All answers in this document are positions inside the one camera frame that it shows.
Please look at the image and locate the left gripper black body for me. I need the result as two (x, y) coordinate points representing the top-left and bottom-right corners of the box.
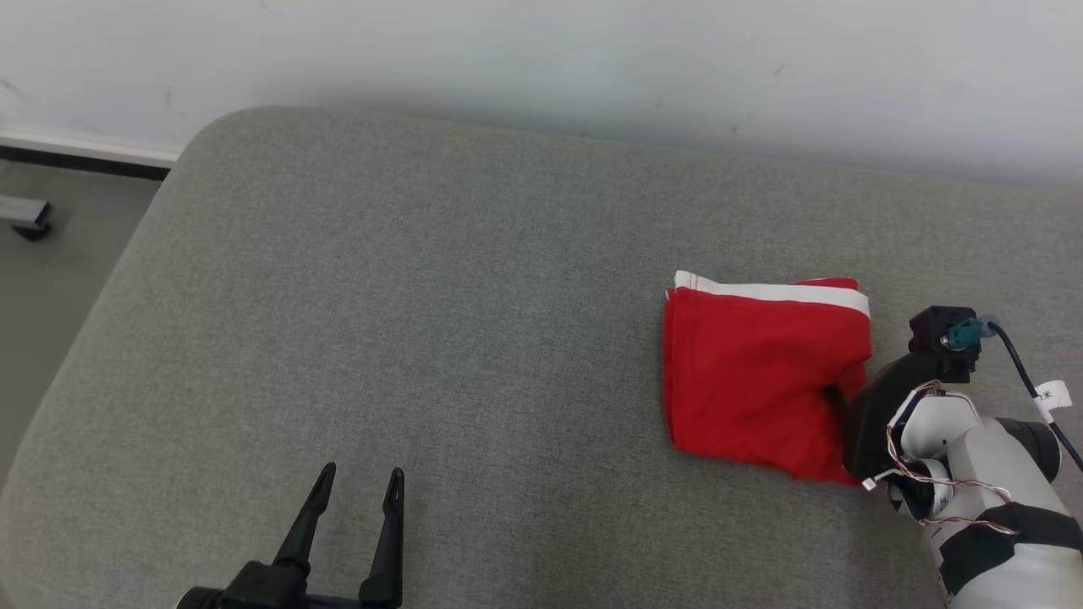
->
(175, 559), (404, 609)

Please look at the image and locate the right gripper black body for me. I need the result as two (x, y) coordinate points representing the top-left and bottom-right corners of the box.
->
(843, 350), (949, 484)

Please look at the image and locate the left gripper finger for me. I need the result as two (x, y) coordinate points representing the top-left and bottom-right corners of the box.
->
(272, 461), (338, 577)
(359, 466), (406, 606)

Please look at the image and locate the red shorts white stripe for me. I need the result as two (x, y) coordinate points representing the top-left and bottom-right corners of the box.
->
(662, 270), (873, 486)

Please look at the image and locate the grey fabric sofa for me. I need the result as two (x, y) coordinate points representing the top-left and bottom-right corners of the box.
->
(0, 106), (1083, 609)

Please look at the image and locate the grey metal furniture foot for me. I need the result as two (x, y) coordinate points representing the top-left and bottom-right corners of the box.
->
(0, 194), (54, 243)

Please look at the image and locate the black and white baseboard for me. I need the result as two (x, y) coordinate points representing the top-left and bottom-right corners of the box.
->
(0, 125), (184, 182)

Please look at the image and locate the right arm thin wire bundle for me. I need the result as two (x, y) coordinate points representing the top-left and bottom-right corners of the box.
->
(861, 380), (1019, 536)

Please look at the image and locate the right black cable teal plug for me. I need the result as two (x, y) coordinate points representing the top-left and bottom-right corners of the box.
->
(946, 315), (1083, 475)

